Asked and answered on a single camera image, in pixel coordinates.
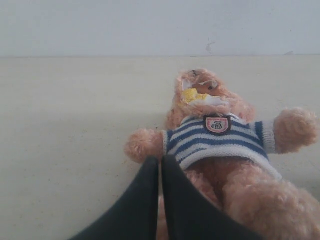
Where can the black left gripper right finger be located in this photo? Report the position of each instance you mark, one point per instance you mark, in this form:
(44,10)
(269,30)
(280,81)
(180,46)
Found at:
(189,215)

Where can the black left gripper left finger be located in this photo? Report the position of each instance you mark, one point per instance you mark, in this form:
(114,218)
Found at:
(134,215)

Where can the teddy bear striped sweater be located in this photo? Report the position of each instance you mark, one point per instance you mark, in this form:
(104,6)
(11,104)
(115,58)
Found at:
(224,153)

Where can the yellow millet grains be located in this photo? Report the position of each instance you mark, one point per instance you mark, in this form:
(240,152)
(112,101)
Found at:
(191,94)

